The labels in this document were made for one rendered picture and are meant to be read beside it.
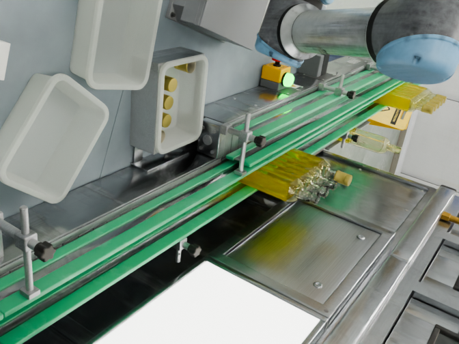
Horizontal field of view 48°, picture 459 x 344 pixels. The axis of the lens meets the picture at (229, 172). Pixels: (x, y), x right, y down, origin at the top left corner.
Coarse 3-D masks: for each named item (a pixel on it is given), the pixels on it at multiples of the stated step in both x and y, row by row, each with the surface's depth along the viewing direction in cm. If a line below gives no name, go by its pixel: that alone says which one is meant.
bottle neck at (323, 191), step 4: (312, 184) 141; (316, 184) 140; (312, 188) 140; (316, 188) 140; (320, 188) 139; (324, 188) 139; (328, 188) 139; (316, 192) 140; (320, 192) 139; (324, 192) 138; (328, 192) 140; (320, 196) 140; (324, 196) 139
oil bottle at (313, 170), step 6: (282, 156) 151; (288, 156) 152; (282, 162) 148; (288, 162) 148; (294, 162) 148; (300, 162) 149; (306, 162) 149; (300, 168) 146; (306, 168) 146; (312, 168) 146; (318, 168) 147; (312, 174) 144; (318, 174) 145
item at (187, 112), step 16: (176, 64) 115; (160, 80) 113; (192, 80) 128; (160, 96) 114; (176, 96) 131; (192, 96) 130; (160, 112) 116; (176, 112) 133; (192, 112) 131; (160, 128) 118; (176, 128) 134; (192, 128) 133; (160, 144) 120; (176, 144) 126
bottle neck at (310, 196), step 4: (304, 188) 137; (300, 192) 136; (304, 192) 136; (308, 192) 135; (312, 192) 135; (300, 196) 136; (304, 196) 135; (308, 196) 135; (312, 196) 134; (316, 196) 134; (308, 200) 135; (312, 200) 134; (316, 200) 136; (316, 204) 135
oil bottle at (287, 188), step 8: (264, 168) 142; (272, 168) 143; (248, 176) 142; (256, 176) 141; (264, 176) 139; (272, 176) 138; (280, 176) 139; (288, 176) 139; (248, 184) 143; (256, 184) 141; (264, 184) 140; (272, 184) 138; (280, 184) 137; (288, 184) 136; (296, 184) 136; (272, 192) 139; (280, 192) 138; (288, 192) 136; (296, 192) 136; (288, 200) 137; (296, 200) 137
